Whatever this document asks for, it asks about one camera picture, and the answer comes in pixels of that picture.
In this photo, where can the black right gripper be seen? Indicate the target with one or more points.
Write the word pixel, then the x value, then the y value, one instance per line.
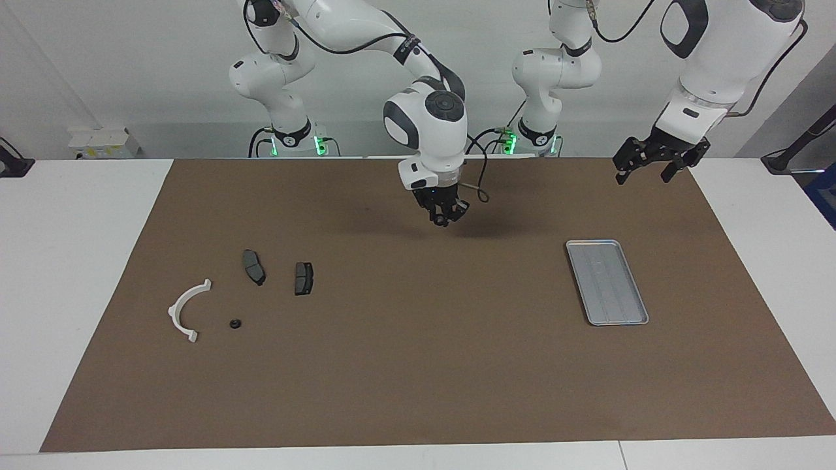
pixel 439 197

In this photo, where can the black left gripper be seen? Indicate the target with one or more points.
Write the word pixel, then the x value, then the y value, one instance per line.
pixel 666 147

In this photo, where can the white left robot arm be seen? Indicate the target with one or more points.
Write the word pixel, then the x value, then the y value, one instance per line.
pixel 718 59

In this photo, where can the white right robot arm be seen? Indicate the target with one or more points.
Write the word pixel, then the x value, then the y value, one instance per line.
pixel 431 124

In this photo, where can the silver metal tray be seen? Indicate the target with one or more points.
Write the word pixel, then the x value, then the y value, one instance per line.
pixel 607 281

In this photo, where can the black angled stand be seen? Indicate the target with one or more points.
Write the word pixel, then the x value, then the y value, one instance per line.
pixel 784 160

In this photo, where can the brown table mat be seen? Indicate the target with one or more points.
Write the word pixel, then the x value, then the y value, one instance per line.
pixel 424 365

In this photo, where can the short dark brake pad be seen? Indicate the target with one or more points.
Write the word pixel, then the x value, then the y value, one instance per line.
pixel 304 279

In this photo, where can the blue bin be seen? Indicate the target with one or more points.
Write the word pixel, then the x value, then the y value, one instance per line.
pixel 824 196

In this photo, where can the long dark brake pad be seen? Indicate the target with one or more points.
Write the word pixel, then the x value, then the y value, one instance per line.
pixel 253 266

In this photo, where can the black stand base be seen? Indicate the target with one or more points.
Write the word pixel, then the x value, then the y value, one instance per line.
pixel 13 166

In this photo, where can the white box by wall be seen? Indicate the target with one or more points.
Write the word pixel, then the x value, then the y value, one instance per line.
pixel 104 142

